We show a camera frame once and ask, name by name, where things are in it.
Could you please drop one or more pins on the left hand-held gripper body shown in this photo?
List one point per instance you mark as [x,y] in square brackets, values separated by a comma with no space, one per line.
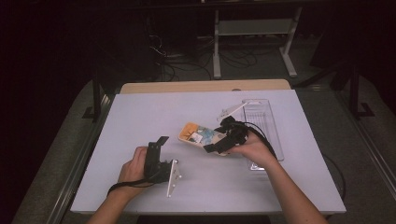
[155,171]

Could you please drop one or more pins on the black metal stand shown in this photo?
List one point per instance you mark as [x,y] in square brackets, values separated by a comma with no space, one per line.
[96,93]
[355,93]

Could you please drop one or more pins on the person's right hand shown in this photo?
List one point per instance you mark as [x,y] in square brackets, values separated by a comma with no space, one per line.
[255,151]

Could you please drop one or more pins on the person's left hand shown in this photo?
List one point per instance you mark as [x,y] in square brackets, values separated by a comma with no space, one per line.
[134,171]

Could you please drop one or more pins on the white metal desk frame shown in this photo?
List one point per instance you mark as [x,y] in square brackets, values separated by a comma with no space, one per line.
[255,27]

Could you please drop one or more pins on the aluminium rail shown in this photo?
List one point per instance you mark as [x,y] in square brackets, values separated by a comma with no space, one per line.
[77,161]
[370,149]

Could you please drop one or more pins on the clear plastic box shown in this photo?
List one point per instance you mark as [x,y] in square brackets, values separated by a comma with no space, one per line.
[267,113]

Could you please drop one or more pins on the wooden table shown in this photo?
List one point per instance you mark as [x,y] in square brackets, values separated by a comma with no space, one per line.
[202,85]

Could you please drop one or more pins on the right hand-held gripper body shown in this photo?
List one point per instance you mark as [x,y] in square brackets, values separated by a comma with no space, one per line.
[238,133]

